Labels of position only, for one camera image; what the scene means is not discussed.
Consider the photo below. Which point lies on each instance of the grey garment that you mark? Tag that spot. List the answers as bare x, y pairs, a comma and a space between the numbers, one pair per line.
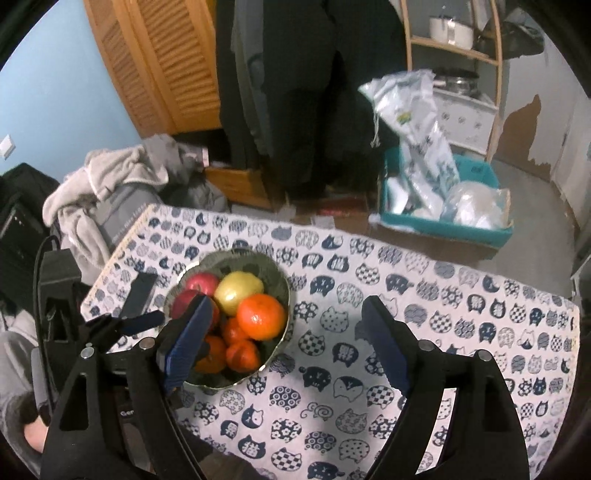
161, 152

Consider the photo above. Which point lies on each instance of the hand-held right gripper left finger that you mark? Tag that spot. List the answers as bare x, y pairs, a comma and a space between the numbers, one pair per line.
191, 341

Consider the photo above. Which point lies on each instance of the white pot with lid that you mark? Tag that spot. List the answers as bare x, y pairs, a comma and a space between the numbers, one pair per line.
450, 32

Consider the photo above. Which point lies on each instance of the black bag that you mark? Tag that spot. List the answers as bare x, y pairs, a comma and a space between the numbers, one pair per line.
18, 217

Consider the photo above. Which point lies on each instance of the person's foot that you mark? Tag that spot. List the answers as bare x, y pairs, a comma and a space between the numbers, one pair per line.
33, 438

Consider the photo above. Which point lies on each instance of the black smartphone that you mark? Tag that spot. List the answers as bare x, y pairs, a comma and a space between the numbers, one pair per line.
138, 290

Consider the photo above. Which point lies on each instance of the grey fabric bag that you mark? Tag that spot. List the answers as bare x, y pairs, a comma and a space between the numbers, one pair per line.
124, 212

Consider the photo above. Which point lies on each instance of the wooden shelf rack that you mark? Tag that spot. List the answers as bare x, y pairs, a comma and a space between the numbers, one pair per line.
497, 92

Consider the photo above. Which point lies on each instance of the white patterned storage box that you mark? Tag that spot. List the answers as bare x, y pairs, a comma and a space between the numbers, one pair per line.
466, 120

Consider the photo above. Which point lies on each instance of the red apple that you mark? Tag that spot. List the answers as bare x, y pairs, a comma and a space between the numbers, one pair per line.
202, 282
182, 302

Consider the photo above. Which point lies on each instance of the white printed rice bag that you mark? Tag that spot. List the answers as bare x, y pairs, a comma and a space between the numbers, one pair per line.
415, 124

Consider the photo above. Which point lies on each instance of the grey hanging jacket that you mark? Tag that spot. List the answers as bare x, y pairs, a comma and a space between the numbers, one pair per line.
251, 69

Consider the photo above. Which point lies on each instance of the small mandarin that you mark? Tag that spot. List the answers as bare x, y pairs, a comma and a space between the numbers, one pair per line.
231, 332
242, 357

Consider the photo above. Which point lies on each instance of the pile of clothes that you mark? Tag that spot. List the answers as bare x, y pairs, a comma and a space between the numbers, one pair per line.
74, 198

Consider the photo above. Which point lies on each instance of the steel pot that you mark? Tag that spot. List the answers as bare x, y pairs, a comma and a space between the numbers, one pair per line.
457, 83

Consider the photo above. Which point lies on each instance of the clear plastic bag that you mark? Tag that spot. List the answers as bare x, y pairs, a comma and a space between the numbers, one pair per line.
471, 203

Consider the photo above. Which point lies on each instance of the orange with green stem mark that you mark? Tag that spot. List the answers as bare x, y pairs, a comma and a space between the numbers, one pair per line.
213, 362

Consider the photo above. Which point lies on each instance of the black hanging coat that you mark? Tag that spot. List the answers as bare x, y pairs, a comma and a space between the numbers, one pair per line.
304, 92

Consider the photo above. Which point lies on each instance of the green glass bowl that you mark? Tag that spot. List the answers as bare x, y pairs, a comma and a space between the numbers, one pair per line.
272, 277

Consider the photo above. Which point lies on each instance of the person's grey clothing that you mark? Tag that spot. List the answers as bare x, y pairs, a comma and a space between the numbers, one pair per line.
14, 360

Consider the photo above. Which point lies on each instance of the cat print tablecloth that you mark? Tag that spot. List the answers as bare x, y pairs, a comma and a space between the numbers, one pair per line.
415, 295

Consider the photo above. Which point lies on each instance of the white light switch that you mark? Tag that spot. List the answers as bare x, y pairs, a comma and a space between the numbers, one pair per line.
6, 146

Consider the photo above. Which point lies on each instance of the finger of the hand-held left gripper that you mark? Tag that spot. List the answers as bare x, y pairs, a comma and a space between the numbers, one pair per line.
143, 321

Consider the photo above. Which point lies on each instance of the teal plastic crate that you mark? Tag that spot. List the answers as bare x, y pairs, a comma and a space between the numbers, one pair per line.
429, 228

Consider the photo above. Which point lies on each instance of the grey hanging bag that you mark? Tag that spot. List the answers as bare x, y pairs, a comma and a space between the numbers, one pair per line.
517, 41

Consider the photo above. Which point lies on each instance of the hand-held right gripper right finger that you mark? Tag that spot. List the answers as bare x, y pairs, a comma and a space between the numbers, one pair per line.
387, 344

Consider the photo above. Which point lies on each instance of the wooden louvered wardrobe doors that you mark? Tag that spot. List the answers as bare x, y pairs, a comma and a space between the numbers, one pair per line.
152, 60

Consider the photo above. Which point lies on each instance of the yellow-green pear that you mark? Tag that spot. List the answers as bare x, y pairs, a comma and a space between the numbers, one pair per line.
238, 290

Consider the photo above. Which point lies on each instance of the large orange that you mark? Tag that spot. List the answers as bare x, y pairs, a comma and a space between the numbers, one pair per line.
263, 318

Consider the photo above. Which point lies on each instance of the wooden drawer box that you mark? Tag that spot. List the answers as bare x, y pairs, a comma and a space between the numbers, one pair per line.
240, 187

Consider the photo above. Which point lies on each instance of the light blue peeling door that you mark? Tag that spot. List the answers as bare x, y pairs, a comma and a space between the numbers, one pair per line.
554, 115

